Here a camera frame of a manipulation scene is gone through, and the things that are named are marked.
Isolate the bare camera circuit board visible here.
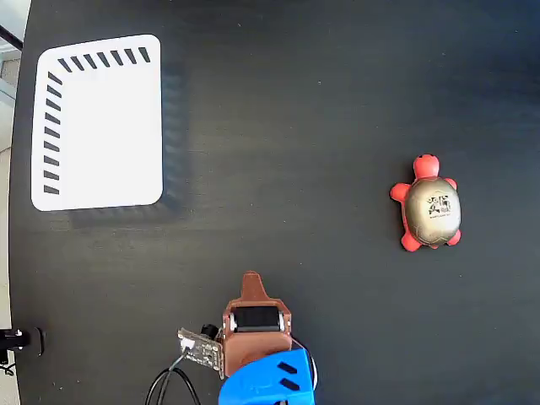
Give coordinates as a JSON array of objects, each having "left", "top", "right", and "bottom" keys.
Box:
[{"left": 176, "top": 323, "right": 225, "bottom": 380}]

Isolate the red turtle toy gold shell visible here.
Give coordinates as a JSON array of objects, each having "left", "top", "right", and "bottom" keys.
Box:
[{"left": 388, "top": 154, "right": 462, "bottom": 252}]

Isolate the black table clamp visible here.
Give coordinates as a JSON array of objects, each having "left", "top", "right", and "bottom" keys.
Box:
[{"left": 0, "top": 327, "right": 46, "bottom": 358}]

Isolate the black metal bar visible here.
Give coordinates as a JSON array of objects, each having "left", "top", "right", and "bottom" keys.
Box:
[{"left": 0, "top": 24, "right": 24, "bottom": 50}]

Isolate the red white servo wire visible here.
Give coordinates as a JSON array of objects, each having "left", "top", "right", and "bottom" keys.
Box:
[{"left": 290, "top": 335, "right": 319, "bottom": 390}]

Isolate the white slotted tray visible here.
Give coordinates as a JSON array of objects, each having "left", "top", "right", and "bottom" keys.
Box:
[{"left": 30, "top": 34, "right": 165, "bottom": 212}]

